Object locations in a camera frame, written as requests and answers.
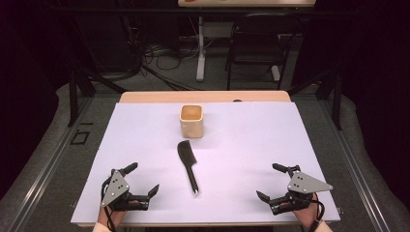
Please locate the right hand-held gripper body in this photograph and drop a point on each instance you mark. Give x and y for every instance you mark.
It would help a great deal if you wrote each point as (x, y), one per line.
(303, 185)

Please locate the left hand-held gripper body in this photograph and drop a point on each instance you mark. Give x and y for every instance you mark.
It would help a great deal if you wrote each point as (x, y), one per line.
(115, 190)

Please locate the black spatula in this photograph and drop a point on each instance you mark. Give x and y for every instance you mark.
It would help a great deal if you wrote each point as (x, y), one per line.
(187, 153)

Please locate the beige square cup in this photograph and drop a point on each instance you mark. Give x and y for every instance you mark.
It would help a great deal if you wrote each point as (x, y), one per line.
(191, 129)

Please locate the person's left hand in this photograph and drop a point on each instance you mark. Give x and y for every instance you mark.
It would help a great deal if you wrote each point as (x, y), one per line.
(106, 217)

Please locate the person's right hand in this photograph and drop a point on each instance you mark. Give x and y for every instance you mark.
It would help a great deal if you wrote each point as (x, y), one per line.
(307, 214)

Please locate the white desk leg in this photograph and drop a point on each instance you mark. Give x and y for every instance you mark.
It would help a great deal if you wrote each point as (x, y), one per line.
(201, 64)
(275, 73)

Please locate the black folding chair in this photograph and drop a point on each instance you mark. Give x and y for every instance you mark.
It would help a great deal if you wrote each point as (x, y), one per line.
(254, 48)

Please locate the wooden background desk top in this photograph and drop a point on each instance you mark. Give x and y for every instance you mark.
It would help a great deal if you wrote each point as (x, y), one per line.
(245, 4)

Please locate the metal floor rail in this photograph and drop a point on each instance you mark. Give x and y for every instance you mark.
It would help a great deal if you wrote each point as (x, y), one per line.
(354, 170)
(48, 170)

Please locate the black metal frame stand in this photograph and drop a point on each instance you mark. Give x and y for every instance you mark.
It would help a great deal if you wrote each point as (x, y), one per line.
(73, 96)
(337, 103)

